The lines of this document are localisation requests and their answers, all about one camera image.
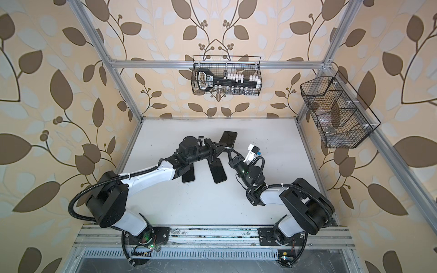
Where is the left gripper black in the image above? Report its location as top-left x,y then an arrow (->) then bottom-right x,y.
184,136 -> 226,165

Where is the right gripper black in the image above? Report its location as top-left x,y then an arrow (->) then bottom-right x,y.
229,147 -> 252,190

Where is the phone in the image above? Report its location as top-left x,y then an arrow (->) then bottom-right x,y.
219,131 -> 238,148
182,164 -> 195,183
208,158 -> 227,184

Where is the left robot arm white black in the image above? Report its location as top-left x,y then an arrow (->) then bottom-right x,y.
68,136 -> 233,228

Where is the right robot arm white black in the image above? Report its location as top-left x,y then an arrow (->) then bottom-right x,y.
226,148 -> 335,238

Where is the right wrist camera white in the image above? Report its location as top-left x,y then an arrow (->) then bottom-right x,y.
244,144 -> 261,164

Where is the back wire basket black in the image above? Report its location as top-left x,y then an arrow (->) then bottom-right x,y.
191,54 -> 263,96

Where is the wire basket black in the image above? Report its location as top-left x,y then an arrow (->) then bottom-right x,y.
300,72 -> 381,149
191,54 -> 263,96

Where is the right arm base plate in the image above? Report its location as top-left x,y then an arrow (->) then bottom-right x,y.
258,227 -> 307,248

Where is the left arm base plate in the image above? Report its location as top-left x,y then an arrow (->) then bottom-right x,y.
124,226 -> 171,246

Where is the right wire basket black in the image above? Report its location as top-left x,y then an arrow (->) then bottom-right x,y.
300,72 -> 381,149

